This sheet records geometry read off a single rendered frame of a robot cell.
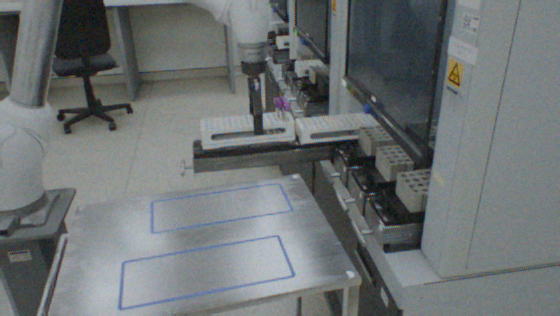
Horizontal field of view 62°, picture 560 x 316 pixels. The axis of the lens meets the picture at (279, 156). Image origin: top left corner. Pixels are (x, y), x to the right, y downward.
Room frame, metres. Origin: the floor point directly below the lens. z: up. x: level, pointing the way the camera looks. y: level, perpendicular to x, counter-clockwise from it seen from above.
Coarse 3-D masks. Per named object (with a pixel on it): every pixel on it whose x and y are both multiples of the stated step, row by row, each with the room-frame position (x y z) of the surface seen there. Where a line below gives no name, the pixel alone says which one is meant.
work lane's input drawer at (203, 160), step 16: (192, 144) 1.40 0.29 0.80; (256, 144) 1.39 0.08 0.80; (272, 144) 1.38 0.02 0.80; (288, 144) 1.38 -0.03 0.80; (304, 144) 1.35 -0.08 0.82; (320, 144) 1.35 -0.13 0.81; (336, 144) 1.36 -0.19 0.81; (192, 160) 1.28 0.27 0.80; (208, 160) 1.29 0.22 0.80; (224, 160) 1.30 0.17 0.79; (240, 160) 1.30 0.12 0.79; (256, 160) 1.31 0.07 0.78; (272, 160) 1.32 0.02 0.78; (288, 160) 1.33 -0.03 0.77; (304, 160) 1.34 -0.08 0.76; (320, 160) 1.34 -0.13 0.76
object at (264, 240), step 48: (192, 192) 1.06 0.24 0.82; (240, 192) 1.05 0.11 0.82; (288, 192) 1.05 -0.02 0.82; (96, 240) 0.86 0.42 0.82; (144, 240) 0.86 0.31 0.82; (192, 240) 0.85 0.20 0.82; (240, 240) 0.85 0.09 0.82; (288, 240) 0.84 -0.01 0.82; (336, 240) 0.84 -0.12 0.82; (48, 288) 0.75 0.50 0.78; (96, 288) 0.70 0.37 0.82; (144, 288) 0.70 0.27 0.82; (192, 288) 0.70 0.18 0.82; (240, 288) 0.69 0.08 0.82; (288, 288) 0.69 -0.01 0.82; (336, 288) 0.70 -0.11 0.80
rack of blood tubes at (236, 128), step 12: (204, 120) 1.39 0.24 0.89; (216, 120) 1.39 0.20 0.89; (228, 120) 1.39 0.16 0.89; (240, 120) 1.38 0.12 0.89; (252, 120) 1.39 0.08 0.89; (264, 120) 1.38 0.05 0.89; (276, 120) 1.38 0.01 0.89; (204, 132) 1.30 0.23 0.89; (216, 132) 1.31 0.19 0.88; (228, 132) 1.32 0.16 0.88; (240, 132) 1.41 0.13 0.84; (252, 132) 1.41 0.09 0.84; (264, 132) 1.39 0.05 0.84; (276, 132) 1.36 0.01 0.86; (288, 132) 1.35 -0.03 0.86; (204, 144) 1.30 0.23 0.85; (228, 144) 1.32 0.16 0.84; (240, 144) 1.32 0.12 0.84
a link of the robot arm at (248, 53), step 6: (264, 42) 1.36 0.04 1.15; (240, 48) 1.35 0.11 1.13; (246, 48) 1.34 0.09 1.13; (252, 48) 1.34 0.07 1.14; (258, 48) 1.34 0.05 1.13; (264, 48) 1.36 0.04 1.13; (240, 54) 1.35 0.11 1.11; (246, 54) 1.34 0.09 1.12; (252, 54) 1.34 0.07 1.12; (258, 54) 1.34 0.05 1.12; (264, 54) 1.36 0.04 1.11; (246, 60) 1.34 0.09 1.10; (252, 60) 1.34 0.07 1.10; (258, 60) 1.34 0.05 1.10
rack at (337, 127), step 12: (300, 120) 1.44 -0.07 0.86; (312, 120) 1.44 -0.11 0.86; (324, 120) 1.44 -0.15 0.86; (336, 120) 1.43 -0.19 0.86; (348, 120) 1.43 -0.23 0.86; (360, 120) 1.42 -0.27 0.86; (372, 120) 1.42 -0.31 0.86; (300, 132) 1.36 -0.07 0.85; (312, 132) 1.36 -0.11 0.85; (324, 132) 1.46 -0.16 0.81; (336, 132) 1.45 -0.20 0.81; (348, 132) 1.44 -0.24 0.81
